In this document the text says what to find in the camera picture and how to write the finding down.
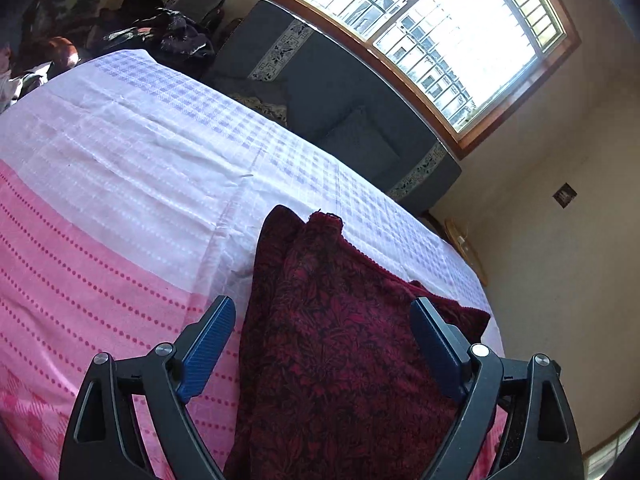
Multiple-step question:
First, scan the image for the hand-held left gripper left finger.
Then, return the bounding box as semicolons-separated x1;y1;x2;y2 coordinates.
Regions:
59;296;237;480

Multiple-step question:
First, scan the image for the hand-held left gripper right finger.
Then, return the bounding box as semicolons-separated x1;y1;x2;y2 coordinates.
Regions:
410;297;585;480

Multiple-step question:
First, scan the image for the dark red floral sweater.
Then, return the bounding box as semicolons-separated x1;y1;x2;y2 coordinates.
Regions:
222;205;492;480

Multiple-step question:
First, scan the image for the pile of dark clothes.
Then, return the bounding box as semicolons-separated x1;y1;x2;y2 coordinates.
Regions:
92;0;216;68

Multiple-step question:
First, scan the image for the round wooden side table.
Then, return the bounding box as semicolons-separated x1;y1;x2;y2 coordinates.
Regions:
442;216;488;286

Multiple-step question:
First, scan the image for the pink and white checked bedsheet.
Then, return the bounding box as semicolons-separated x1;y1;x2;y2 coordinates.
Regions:
0;50;506;480

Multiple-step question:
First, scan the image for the plain grey-blue cushion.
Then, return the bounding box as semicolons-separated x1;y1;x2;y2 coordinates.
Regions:
320;105;401;166

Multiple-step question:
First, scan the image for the patterned cushion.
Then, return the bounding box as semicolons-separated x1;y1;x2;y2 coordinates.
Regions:
232;91;290;128

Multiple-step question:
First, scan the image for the grey-blue sofa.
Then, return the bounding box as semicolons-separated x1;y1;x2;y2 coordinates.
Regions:
202;0;462;213

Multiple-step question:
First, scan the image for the wooden framed barred window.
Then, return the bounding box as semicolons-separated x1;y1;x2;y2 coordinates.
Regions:
215;0;583;158

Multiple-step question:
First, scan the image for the small dark wall plaque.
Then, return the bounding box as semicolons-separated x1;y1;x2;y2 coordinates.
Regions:
552;183;578;208

